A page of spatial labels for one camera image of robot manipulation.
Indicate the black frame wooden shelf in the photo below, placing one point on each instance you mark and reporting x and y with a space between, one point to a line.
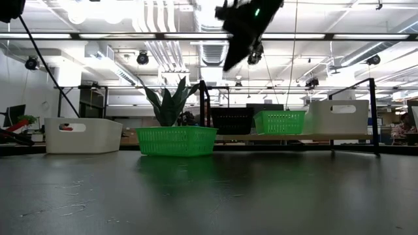
374 114

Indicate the red desk item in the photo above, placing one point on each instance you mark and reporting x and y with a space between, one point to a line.
18 125

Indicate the person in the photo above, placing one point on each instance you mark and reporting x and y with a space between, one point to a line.
403 129

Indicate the black metal rack frame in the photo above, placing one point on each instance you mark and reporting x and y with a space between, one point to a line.
81 87

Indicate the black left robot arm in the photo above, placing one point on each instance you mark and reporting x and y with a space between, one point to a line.
9 8

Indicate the small dark desk monitor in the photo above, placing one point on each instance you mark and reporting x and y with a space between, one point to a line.
14 114

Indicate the wide green slotted basket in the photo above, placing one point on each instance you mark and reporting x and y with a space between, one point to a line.
176 142

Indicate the green slotted plastic basket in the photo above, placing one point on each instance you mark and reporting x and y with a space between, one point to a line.
279 124

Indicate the green snake plant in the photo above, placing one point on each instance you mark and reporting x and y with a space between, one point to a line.
170 107

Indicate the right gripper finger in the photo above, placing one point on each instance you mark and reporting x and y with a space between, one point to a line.
238 52

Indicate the large white plastic basket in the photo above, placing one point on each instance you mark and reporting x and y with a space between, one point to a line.
339 122

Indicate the small green potted plant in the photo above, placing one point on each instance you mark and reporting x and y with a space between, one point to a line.
27 118

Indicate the small red item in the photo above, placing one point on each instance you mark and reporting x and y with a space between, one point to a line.
67 128

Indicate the dark computer monitor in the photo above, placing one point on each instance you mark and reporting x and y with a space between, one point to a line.
264 106

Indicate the black ceiling spotlight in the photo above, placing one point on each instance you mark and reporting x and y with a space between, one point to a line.
254 59
142 58
32 62
311 82
373 59

